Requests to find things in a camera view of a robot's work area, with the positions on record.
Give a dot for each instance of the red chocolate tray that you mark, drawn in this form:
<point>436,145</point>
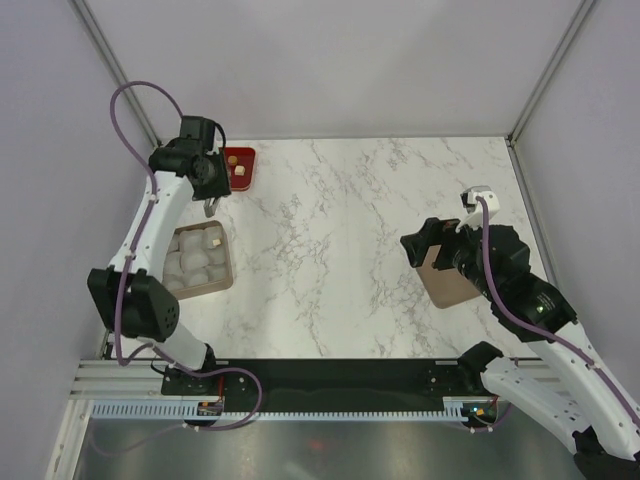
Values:
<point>241,163</point>

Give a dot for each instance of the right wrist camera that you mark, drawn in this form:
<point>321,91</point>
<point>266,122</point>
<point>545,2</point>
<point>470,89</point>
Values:
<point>481,204</point>

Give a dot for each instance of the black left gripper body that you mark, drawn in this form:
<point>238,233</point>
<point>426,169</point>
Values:
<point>218,184</point>

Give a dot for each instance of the gold box lid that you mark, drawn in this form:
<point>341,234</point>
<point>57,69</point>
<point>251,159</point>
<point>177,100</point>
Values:
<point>445,288</point>

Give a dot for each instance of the white cable duct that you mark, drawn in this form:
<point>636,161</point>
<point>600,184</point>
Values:
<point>192,410</point>

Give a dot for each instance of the left aluminium frame post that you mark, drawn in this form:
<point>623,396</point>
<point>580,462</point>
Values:
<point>107,55</point>

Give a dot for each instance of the aluminium frame post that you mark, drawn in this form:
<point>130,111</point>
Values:
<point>107,55</point>
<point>576,24</point>

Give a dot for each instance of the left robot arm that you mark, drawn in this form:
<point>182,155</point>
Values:
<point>129,295</point>

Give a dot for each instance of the metal tongs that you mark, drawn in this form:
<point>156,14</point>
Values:
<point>210,206</point>

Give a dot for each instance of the gold chocolate box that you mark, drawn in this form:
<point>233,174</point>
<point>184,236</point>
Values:
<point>192,267</point>

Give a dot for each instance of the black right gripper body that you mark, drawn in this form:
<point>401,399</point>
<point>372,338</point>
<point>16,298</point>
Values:
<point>457,249</point>

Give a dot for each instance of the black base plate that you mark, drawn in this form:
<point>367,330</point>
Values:
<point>328,384</point>

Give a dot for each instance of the right aluminium frame post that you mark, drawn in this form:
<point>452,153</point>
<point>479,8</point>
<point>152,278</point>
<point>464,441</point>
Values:
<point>576,24</point>

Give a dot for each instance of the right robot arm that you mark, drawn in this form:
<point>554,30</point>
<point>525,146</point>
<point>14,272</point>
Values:
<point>599,423</point>

